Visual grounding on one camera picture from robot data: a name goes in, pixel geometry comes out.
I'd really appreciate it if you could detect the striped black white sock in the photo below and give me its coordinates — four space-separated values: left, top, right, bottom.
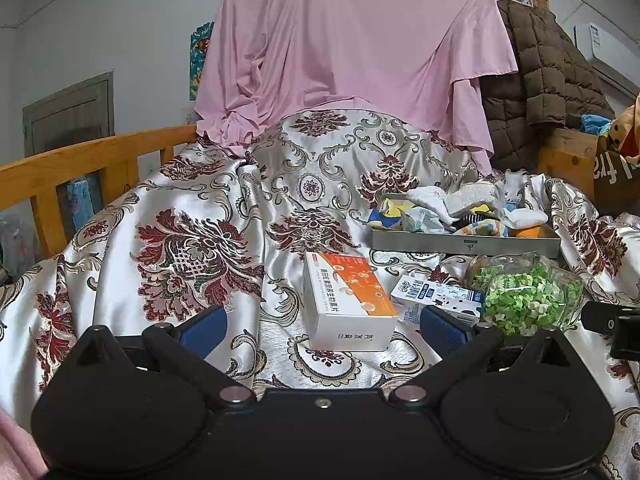
452 212 486 230

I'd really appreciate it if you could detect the white blue printed cloth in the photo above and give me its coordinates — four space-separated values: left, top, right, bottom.
406 185 458 226

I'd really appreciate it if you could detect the grey sock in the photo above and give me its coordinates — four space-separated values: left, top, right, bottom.
445 181 501 217

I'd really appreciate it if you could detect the blue white milk carton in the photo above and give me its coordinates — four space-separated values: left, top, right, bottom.
390 276 484 325

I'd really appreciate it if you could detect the bag of green candies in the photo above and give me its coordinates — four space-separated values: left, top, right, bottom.
465 252 584 337

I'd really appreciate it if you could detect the grey metal tray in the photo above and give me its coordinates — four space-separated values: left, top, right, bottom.
369 194 561 258

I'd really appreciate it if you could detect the orange white medicine box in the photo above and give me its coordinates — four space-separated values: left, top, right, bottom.
303 252 397 352

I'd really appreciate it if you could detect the striped yellow orange cloth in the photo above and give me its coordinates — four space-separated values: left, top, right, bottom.
454 219 509 237

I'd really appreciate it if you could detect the floral satin bedspread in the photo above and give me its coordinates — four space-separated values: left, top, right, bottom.
1 110 639 479

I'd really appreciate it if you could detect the cardboard box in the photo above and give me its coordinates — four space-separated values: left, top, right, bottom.
538 128 598 200

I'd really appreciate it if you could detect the colourful plush toy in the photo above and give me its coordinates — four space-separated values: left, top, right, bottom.
606 96 640 166

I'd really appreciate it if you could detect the brown quilted jacket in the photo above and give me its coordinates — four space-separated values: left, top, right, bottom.
480 0 614 172

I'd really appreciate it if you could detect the white air conditioner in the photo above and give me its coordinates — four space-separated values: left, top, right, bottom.
574 23 639 99

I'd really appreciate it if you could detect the pink hanging sheet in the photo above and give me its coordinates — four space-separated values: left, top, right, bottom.
195 0 516 174

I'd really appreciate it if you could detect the orange wooden bed rail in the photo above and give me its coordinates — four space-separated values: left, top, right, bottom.
1 125 196 258

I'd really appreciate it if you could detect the grey wall panel door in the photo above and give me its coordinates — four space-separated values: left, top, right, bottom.
23 72 115 157

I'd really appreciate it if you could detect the cartoon wall poster left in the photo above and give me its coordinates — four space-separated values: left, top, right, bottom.
189 22 214 101

